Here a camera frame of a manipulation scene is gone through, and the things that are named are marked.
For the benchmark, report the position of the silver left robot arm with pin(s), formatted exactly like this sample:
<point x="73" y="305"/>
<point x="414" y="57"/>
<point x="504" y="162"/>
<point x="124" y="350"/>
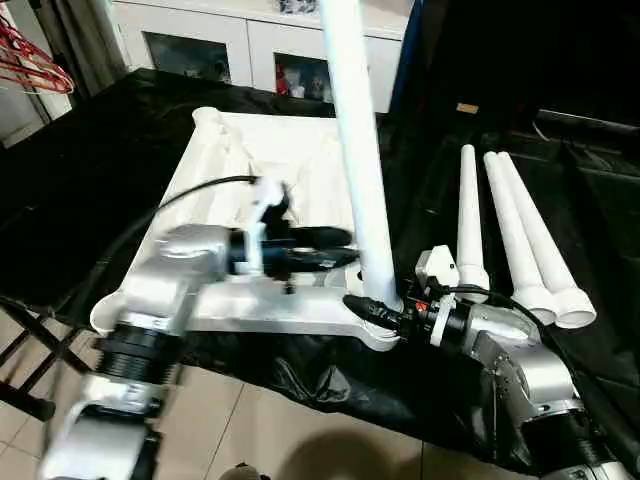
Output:
<point x="160" y="300"/>

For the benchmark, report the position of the white plastic table top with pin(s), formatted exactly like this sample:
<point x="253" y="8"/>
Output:
<point x="290" y="160"/>

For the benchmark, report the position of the black plastic mat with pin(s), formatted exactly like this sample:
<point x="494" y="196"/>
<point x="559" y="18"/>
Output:
<point x="90" y="180"/>

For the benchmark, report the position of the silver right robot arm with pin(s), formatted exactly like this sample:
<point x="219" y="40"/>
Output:
<point x="540" y="380"/>

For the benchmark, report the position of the small tan label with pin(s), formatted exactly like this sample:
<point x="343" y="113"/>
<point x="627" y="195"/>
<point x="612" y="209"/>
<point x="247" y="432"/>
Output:
<point x="467" y="108"/>

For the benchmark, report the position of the red clothes hangers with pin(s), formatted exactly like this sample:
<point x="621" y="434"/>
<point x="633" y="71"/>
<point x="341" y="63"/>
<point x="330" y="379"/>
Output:
<point x="35" y="60"/>

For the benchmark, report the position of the dark object on cabinet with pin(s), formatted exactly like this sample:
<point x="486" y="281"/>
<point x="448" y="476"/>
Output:
<point x="298" y="5"/>

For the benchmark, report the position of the white cabinet with glass doors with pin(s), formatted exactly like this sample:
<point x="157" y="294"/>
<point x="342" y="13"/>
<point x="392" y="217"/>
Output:
<point x="230" y="35"/>

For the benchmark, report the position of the large black screen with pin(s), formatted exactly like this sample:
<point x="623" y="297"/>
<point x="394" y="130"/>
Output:
<point x="540" y="50"/>

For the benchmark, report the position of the white plastic table leg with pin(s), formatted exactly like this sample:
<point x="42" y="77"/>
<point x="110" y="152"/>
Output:
<point x="471" y="220"/>
<point x="550" y="260"/>
<point x="360" y="150"/>
<point x="515" y="240"/>

